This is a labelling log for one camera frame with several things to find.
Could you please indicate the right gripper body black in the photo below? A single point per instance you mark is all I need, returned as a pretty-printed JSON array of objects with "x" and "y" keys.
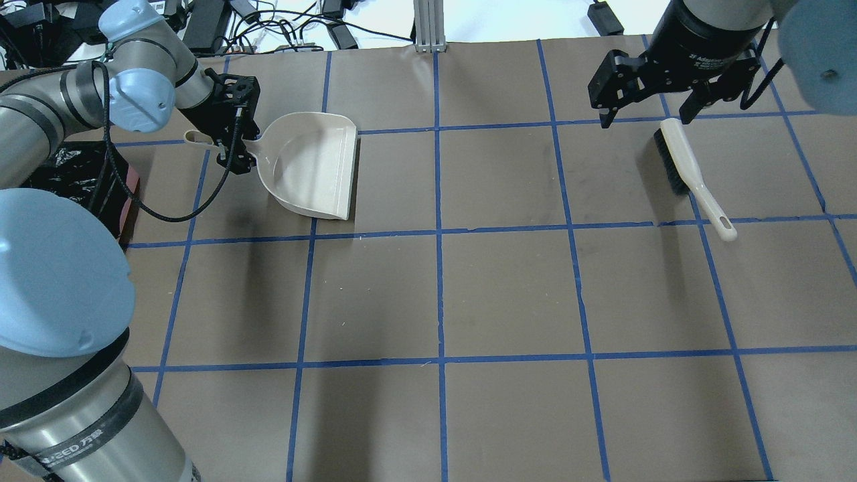
[{"x": 704, "y": 35}]

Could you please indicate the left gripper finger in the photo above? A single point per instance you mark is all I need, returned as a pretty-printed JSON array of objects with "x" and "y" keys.
[
  {"x": 247, "y": 93},
  {"x": 235, "y": 156}
]

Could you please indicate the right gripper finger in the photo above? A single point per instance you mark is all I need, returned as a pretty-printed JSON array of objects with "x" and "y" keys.
[
  {"x": 730, "y": 84},
  {"x": 619, "y": 80}
]

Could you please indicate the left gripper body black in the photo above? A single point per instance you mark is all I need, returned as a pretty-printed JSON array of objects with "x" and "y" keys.
[{"x": 219, "y": 115}]

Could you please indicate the beige plastic dustpan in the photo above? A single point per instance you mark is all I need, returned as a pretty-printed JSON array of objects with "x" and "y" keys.
[{"x": 306, "y": 161}]

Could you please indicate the white hand brush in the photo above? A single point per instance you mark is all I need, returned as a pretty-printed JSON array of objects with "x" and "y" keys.
[{"x": 685, "y": 176}]

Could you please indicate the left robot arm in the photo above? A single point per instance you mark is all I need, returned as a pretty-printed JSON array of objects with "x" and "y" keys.
[{"x": 72, "y": 409}]

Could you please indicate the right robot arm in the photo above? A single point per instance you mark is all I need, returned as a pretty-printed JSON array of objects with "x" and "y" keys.
[{"x": 816, "y": 40}]

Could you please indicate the bin with black bag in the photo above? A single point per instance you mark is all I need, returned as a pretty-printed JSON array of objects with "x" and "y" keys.
[{"x": 79, "y": 172}]

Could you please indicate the aluminium frame post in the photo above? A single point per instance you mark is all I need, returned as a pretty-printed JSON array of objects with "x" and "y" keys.
[{"x": 429, "y": 27}]

